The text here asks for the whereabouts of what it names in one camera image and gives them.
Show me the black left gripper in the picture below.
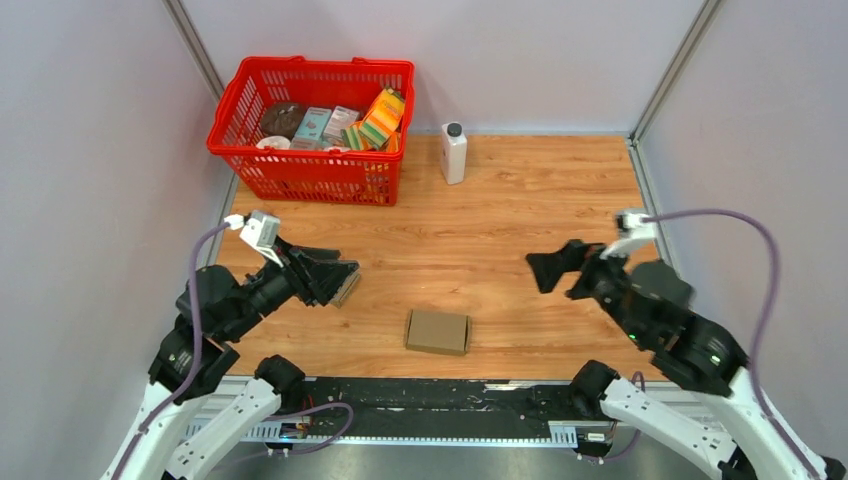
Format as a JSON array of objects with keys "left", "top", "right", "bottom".
[{"left": 223, "top": 233, "right": 361, "bottom": 339}]

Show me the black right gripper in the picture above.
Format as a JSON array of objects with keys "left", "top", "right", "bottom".
[{"left": 525, "top": 238, "right": 651, "bottom": 348}]

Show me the brown cardboard box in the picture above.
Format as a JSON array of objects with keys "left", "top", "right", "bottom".
[{"left": 330, "top": 271, "right": 361, "bottom": 308}]

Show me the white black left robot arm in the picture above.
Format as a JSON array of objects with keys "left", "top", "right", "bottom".
[{"left": 102, "top": 239, "right": 360, "bottom": 479}]

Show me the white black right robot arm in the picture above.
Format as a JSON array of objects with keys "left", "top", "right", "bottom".
[{"left": 525, "top": 239, "right": 847, "bottom": 479}]

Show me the teal snack box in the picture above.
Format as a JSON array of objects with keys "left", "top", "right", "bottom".
[{"left": 290, "top": 107, "right": 333, "bottom": 151}]

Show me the grey pink snack box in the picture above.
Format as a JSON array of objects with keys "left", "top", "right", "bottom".
[{"left": 322, "top": 106, "right": 361, "bottom": 145}]

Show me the red plastic shopping basket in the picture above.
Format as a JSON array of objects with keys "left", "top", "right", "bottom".
[{"left": 206, "top": 56, "right": 416, "bottom": 206}]

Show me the white round lid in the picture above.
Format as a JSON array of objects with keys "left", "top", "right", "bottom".
[{"left": 256, "top": 135, "right": 291, "bottom": 150}]

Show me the green striped packet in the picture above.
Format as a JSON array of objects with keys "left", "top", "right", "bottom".
[{"left": 341, "top": 121, "right": 373, "bottom": 151}]

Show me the brown round bag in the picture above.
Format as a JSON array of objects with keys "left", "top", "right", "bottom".
[{"left": 259, "top": 102, "right": 307, "bottom": 139}]

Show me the white bottle black cap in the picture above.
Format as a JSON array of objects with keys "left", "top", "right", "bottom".
[{"left": 441, "top": 122, "right": 468, "bottom": 185}]

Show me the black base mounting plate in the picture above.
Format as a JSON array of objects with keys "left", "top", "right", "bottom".
[{"left": 283, "top": 377, "right": 615, "bottom": 441}]

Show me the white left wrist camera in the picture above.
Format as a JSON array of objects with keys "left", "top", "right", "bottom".
[{"left": 223, "top": 210, "right": 283, "bottom": 267}]

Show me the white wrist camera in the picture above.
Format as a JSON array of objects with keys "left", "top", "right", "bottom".
[
  {"left": 600, "top": 208, "right": 657, "bottom": 259},
  {"left": 223, "top": 210, "right": 283, "bottom": 267}
]

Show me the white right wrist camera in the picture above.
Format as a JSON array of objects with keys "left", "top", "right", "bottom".
[{"left": 600, "top": 208, "right": 657, "bottom": 259}]

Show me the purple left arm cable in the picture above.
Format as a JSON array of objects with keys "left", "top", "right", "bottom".
[{"left": 109, "top": 223, "right": 356, "bottom": 480}]

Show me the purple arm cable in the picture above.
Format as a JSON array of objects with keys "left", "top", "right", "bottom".
[
  {"left": 109, "top": 223, "right": 356, "bottom": 480},
  {"left": 576, "top": 209, "right": 823, "bottom": 480}
]

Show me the aluminium frame rail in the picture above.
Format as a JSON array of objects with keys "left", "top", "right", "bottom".
[{"left": 116, "top": 374, "right": 763, "bottom": 480}]

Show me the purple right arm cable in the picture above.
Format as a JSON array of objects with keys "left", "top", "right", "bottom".
[{"left": 576, "top": 209, "right": 823, "bottom": 480}]

